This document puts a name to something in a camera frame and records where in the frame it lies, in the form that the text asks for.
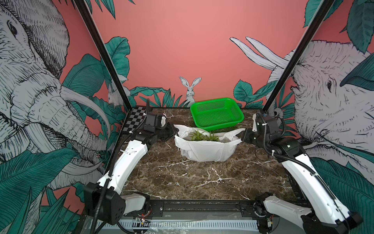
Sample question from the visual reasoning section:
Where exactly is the yellow pineapple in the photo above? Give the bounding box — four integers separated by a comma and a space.
189, 130, 206, 141

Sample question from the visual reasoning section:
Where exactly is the white plastic bag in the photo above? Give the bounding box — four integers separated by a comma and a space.
174, 125, 245, 162

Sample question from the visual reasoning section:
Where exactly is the green pineapple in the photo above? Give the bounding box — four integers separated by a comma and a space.
206, 133, 220, 142

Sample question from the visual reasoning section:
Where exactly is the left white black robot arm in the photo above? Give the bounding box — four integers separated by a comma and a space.
83, 112, 177, 228

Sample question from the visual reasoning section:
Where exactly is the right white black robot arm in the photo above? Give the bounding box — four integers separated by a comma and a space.
242, 112, 363, 234

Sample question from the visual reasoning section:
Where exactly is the black white checkerboard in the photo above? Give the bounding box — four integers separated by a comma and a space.
122, 106, 147, 133

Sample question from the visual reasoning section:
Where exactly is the green plastic basket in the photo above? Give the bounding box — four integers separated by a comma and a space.
190, 98, 244, 132

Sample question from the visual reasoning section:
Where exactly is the white ruler strip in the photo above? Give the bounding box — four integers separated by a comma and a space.
116, 219, 260, 231

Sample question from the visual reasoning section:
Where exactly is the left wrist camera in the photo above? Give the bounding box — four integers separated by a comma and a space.
143, 113, 166, 133

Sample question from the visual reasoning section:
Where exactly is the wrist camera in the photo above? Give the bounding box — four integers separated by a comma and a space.
143, 113, 166, 133
256, 114, 282, 138

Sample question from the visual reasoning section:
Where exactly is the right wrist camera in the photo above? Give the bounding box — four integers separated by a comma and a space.
256, 114, 282, 138

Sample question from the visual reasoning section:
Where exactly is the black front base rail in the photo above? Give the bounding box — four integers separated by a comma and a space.
140, 199, 310, 218

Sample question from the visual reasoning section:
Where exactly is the right black frame post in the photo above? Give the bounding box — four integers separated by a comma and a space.
262, 0, 335, 113

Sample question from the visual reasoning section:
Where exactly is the black frame post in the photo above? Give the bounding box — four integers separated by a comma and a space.
262, 0, 335, 113
74, 0, 132, 111

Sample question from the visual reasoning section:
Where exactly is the left black frame post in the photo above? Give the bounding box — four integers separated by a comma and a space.
74, 0, 132, 111

